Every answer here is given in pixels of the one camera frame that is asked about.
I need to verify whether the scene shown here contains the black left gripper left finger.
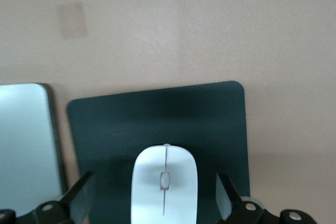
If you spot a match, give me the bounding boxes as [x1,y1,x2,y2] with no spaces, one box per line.
[61,171,95,224]

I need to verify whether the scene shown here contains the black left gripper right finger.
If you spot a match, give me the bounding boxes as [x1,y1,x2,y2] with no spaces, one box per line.
[215,173,244,222]

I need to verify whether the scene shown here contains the white computer mouse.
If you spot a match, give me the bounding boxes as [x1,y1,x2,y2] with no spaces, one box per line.
[130,144,199,224]

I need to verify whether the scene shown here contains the black mouse pad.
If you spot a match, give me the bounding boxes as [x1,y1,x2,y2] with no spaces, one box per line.
[67,80,250,224]

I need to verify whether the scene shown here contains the silver laptop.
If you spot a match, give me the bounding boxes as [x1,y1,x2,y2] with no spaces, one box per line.
[0,82,66,217]

